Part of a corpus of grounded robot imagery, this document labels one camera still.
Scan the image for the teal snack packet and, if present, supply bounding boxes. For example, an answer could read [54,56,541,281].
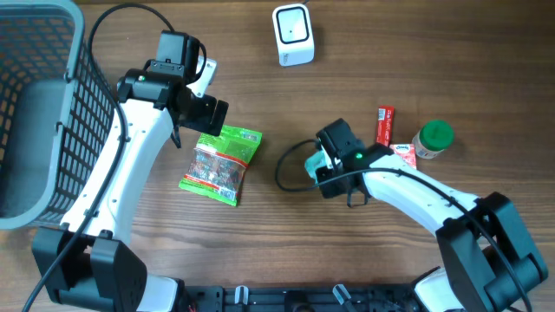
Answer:
[304,151,327,180]

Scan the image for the red white tissue pack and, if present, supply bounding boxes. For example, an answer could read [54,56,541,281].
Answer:
[389,144,417,169]

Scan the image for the green candy bag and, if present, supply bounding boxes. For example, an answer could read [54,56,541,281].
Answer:
[179,125,263,206]

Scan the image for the red coffee stick sachet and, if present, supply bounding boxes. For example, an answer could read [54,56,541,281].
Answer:
[375,106,395,146]

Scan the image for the green lid jar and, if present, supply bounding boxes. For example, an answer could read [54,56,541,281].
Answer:
[412,120,454,159]

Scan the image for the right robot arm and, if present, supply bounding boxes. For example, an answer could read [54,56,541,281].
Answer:
[315,119,548,311]

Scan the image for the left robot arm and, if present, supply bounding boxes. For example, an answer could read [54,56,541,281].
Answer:
[32,30,228,311]

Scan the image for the white barcode scanner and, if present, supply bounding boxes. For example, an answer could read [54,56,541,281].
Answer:
[272,3,315,67]

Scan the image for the grey plastic mesh basket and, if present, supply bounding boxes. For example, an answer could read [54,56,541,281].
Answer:
[1,1,114,230]

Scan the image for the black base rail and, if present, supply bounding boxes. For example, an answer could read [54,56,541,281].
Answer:
[177,283,425,312]

